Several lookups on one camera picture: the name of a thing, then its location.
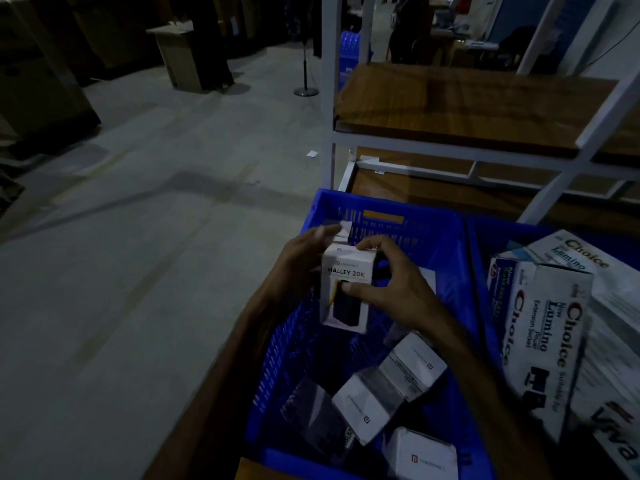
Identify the person's right hand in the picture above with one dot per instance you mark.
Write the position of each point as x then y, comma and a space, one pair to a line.
405, 294

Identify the person's left hand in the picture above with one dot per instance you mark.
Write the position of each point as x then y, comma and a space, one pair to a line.
297, 264

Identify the person's left thumb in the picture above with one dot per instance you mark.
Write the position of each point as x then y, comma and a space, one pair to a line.
322, 233

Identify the person's right thumb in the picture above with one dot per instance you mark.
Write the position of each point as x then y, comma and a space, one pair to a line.
365, 292

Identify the white power bank box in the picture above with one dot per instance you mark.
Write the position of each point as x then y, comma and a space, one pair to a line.
345, 279

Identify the person's right forearm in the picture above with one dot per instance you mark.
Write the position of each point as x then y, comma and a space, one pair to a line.
480, 394

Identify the person's left forearm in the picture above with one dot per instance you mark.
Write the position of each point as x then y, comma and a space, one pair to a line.
225, 384

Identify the white paper sheet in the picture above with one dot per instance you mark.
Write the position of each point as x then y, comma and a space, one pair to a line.
427, 279

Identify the blue plastic crate yellow label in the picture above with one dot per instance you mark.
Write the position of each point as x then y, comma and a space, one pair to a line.
440, 244

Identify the small white product box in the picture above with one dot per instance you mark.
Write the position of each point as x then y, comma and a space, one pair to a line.
422, 457
362, 407
417, 367

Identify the brown wooden shelf board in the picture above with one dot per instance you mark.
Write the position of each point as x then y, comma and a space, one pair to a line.
450, 194
470, 104

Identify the white metal shelf rack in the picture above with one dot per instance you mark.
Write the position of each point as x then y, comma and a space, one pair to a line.
330, 94

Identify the stack of blue crates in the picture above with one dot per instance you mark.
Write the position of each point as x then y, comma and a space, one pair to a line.
354, 52

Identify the open cardboard box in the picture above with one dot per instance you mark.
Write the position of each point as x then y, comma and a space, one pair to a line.
181, 57

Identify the cluttered office desk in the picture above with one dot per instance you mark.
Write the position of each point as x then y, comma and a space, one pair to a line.
465, 44

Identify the large cardboard box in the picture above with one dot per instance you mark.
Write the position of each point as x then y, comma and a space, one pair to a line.
40, 74

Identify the black pedestal stand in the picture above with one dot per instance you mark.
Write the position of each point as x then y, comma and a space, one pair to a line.
305, 69

